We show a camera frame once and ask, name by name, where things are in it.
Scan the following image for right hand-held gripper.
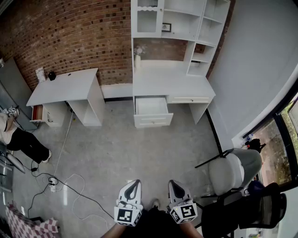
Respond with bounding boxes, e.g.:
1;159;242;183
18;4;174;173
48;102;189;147
166;179;198;225

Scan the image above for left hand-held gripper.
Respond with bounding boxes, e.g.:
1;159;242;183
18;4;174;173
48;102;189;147
114;179;143;227

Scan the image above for person's left forearm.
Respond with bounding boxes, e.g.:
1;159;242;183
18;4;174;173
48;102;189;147
100;222;132;238

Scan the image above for person's right forearm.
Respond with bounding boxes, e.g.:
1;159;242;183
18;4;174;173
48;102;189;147
183;220;206;238

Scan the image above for white closed drawer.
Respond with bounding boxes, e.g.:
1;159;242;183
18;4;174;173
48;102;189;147
166;95;214;104

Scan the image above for white drawer with red inside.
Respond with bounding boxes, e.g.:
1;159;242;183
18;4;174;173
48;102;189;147
29;104;45;123

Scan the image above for person's black trousers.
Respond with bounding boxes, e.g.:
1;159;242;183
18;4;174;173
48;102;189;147
127;206;189;238

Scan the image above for white chair with grey cushion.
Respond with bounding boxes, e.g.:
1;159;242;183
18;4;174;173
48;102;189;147
195;147;263;198

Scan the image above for black mesh office chair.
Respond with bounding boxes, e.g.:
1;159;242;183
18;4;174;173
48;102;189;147
194;182;287;238

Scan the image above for white power strip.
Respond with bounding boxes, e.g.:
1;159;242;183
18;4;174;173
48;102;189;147
47;176;59;193

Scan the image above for black bag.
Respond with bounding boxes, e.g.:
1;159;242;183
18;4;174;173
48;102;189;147
247;138;266;154

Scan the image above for pink checked cloth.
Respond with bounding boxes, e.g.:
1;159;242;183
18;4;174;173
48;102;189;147
5;205;59;238

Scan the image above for black framed window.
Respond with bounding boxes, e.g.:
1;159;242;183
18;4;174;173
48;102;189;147
252;92;298;188

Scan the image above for white desk with hutch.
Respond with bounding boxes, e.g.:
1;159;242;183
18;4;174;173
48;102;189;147
130;0;231;129

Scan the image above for silver metal tube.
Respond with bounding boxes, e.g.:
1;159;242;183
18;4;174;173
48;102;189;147
6;149;26;174

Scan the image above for small white desk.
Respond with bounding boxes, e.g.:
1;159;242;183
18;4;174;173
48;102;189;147
26;67;106;127

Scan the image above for pale artificial flowers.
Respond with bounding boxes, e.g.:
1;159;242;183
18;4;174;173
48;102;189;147
133;44;148;57

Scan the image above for white patterned card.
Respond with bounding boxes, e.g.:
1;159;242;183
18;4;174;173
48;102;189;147
35;67;47;83

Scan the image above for grey metal cabinet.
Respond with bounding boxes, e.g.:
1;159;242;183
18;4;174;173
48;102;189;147
0;57;40;131

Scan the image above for white glass cabinet door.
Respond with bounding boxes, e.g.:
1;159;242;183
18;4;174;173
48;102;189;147
135;0;163;36

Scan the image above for looped white cable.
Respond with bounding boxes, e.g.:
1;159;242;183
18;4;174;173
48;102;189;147
61;173;109;230

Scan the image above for long white cable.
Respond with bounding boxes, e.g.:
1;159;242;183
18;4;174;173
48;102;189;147
54;111;75;179

